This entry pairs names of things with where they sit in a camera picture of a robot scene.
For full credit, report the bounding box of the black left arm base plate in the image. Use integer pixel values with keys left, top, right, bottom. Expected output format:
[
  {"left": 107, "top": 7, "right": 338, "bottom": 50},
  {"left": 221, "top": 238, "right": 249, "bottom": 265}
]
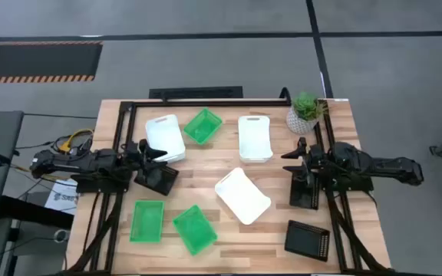
[{"left": 71, "top": 174, "right": 130, "bottom": 195}]

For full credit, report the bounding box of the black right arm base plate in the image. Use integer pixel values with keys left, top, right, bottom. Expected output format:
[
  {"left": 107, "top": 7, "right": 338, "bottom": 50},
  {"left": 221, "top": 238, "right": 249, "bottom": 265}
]
[{"left": 322, "top": 174, "right": 374, "bottom": 192}]

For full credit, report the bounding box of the white plastic basket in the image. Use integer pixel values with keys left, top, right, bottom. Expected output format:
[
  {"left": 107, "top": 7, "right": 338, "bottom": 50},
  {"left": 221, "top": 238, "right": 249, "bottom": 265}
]
[
  {"left": 144, "top": 113, "right": 186, "bottom": 164},
  {"left": 237, "top": 115, "right": 274, "bottom": 164},
  {"left": 214, "top": 166, "right": 272, "bottom": 225}
]

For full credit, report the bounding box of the black plastic basket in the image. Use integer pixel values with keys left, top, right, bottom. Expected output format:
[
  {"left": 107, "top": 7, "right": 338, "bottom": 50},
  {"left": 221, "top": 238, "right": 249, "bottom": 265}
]
[
  {"left": 289, "top": 168, "right": 322, "bottom": 211},
  {"left": 284, "top": 219, "right": 332, "bottom": 263},
  {"left": 133, "top": 164, "right": 180, "bottom": 196}
]

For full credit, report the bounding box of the green plastic basket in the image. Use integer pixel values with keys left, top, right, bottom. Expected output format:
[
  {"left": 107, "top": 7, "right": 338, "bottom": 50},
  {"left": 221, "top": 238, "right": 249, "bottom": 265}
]
[
  {"left": 129, "top": 199, "right": 166, "bottom": 244},
  {"left": 172, "top": 204, "right": 219, "bottom": 257},
  {"left": 183, "top": 107, "right": 223, "bottom": 146}
]

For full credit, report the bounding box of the black hazard-striped floor mat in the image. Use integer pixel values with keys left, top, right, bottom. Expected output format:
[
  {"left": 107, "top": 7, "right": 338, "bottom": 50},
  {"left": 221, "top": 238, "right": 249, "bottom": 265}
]
[{"left": 0, "top": 41, "right": 104, "bottom": 84}]

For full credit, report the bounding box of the green artificial plant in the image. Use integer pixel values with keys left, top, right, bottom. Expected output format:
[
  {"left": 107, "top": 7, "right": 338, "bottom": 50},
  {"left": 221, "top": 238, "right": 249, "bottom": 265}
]
[{"left": 292, "top": 90, "right": 328, "bottom": 122}]

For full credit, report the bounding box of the black aluminium table frame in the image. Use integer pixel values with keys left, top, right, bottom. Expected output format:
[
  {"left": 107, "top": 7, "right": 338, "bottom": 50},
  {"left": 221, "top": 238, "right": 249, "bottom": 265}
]
[{"left": 65, "top": 97, "right": 394, "bottom": 276}]

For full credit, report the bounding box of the printed white paper sheet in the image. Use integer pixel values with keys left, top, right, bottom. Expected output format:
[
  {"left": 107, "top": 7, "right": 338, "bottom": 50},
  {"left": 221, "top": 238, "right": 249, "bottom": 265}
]
[{"left": 44, "top": 179, "right": 80, "bottom": 215}]

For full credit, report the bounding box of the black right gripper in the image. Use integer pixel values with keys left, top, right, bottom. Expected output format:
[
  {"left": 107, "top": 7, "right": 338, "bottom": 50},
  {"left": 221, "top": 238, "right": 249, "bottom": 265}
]
[{"left": 281, "top": 136, "right": 328, "bottom": 187}]

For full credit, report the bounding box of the yellow cable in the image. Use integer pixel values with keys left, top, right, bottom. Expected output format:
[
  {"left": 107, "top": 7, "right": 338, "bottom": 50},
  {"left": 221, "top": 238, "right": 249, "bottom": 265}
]
[{"left": 58, "top": 128, "right": 94, "bottom": 153}]

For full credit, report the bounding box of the black perforated panel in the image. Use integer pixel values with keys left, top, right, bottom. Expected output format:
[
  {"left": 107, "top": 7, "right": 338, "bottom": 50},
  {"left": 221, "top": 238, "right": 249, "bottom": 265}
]
[{"left": 148, "top": 86, "right": 244, "bottom": 100}]

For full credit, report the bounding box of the white triangle-patterned plant pot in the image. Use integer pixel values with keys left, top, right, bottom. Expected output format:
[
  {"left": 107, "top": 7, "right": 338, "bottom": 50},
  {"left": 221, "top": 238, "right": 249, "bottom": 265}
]
[{"left": 285, "top": 106, "right": 320, "bottom": 135}]

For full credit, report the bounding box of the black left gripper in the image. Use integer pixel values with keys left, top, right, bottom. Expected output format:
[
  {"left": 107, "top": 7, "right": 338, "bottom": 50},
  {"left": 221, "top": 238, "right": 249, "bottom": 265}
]
[{"left": 123, "top": 139, "right": 168, "bottom": 176}]

